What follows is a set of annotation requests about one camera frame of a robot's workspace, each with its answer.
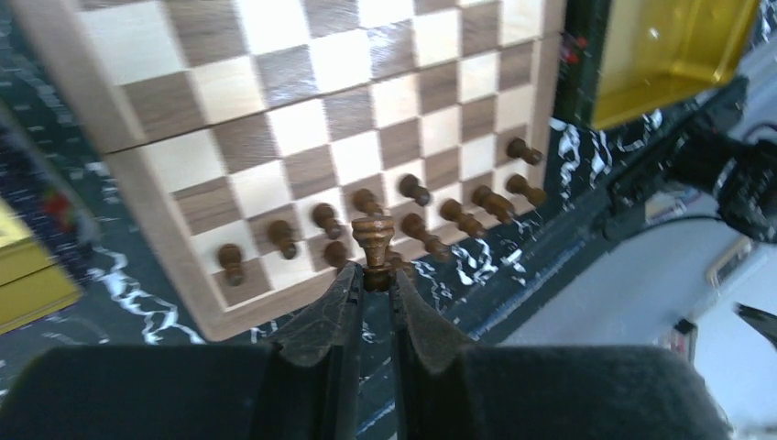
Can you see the brown rook chess piece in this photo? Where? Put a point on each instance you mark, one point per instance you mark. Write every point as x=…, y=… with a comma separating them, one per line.
x=493, y=203

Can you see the brown bishop chess piece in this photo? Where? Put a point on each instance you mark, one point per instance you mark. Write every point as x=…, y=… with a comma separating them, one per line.
x=518, y=184

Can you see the brown pawn chess piece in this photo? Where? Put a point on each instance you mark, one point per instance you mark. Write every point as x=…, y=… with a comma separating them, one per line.
x=230, y=258

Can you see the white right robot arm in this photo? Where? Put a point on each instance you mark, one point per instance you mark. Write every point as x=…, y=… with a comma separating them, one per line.
x=697, y=152

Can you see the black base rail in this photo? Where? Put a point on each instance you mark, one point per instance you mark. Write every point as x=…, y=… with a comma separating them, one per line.
x=521, y=267

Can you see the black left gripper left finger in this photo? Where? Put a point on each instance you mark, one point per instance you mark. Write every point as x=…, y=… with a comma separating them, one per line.
x=300, y=383

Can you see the gold tin lid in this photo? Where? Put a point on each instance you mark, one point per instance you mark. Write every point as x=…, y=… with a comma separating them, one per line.
x=657, y=53

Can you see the brown king chess piece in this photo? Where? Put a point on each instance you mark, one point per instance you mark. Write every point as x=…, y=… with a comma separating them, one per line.
x=518, y=149

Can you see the gold tin box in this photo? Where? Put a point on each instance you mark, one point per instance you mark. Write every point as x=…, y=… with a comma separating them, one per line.
x=33, y=285

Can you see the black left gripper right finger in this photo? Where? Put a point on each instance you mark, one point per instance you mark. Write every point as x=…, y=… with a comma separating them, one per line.
x=450, y=387

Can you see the wooden chess board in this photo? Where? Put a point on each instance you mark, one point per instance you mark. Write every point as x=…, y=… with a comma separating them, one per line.
x=216, y=118

